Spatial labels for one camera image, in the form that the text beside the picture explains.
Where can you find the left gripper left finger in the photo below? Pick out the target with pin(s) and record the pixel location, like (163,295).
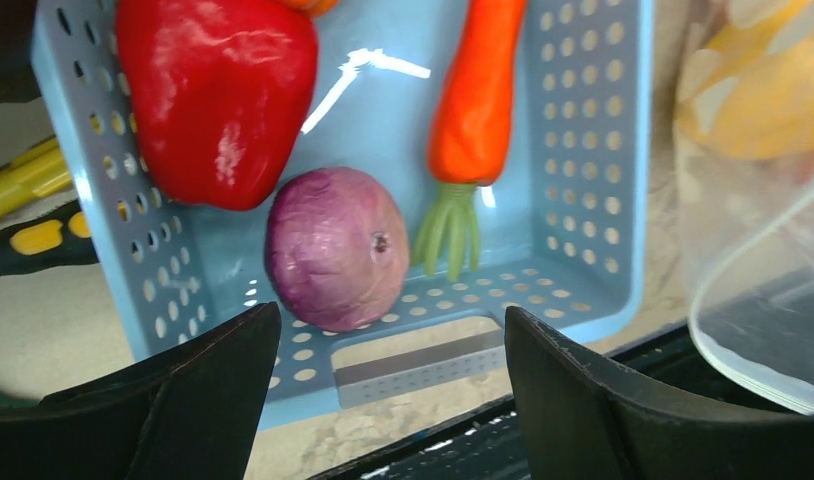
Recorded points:
(190,412)

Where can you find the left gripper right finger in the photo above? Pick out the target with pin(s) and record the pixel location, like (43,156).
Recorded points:
(585,416)

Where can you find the light blue plastic basket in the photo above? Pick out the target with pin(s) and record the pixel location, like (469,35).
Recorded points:
(562,230)

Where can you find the purple onion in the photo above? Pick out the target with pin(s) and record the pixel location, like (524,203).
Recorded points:
(337,249)

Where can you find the clear zip top bag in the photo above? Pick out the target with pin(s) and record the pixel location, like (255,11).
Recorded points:
(747,232)

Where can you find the yellow bell pepper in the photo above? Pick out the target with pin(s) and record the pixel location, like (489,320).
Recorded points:
(748,92)

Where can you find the small orange pumpkin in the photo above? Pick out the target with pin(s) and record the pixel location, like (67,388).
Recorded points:
(311,8)

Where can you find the yellow black screwdriver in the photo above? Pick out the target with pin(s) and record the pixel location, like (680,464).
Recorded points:
(42,225)

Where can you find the orange carrot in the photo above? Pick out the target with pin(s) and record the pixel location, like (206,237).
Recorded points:
(470,134)

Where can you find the red bell pepper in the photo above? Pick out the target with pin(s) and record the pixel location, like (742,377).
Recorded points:
(219,92)

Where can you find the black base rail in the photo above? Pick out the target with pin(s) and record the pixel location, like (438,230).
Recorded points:
(487,443)

